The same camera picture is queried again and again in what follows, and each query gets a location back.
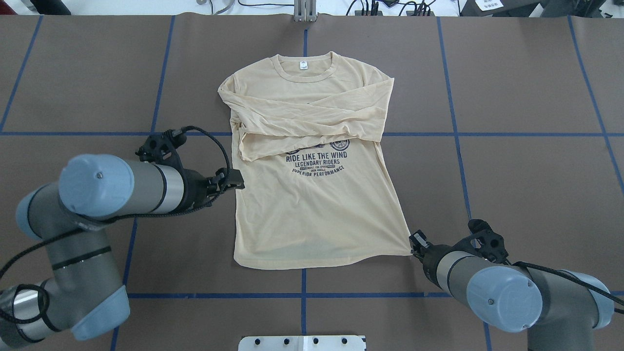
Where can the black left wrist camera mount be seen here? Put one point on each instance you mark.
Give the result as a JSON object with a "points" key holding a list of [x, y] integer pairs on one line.
{"points": [[161, 149]]}

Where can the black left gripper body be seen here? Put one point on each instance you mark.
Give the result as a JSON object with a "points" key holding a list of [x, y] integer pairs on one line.
{"points": [[196, 187]]}

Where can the aluminium frame post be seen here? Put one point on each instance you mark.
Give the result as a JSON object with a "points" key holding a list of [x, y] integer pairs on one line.
{"points": [[305, 10]]}

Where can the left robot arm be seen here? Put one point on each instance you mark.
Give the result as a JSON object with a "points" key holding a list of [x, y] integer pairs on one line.
{"points": [[86, 294]]}

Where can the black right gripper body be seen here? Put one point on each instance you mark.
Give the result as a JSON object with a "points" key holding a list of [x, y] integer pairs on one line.
{"points": [[433, 260]]}

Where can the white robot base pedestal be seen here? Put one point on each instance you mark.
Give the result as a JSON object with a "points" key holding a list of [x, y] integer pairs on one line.
{"points": [[303, 343]]}

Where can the cream long-sleeve graphic shirt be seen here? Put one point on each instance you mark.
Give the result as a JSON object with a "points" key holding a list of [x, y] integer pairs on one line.
{"points": [[306, 137]]}

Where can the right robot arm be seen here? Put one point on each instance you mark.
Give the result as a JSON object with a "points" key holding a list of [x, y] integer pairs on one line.
{"points": [[559, 310]]}

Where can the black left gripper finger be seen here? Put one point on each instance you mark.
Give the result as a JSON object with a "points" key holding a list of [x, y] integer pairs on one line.
{"points": [[225, 180]]}

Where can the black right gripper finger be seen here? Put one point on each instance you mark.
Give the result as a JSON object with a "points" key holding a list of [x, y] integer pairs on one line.
{"points": [[419, 244]]}

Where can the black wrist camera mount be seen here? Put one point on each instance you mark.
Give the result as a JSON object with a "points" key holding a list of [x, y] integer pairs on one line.
{"points": [[483, 242], [161, 149]]}

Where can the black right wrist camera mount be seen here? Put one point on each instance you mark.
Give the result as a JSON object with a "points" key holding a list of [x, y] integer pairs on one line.
{"points": [[483, 242]]}

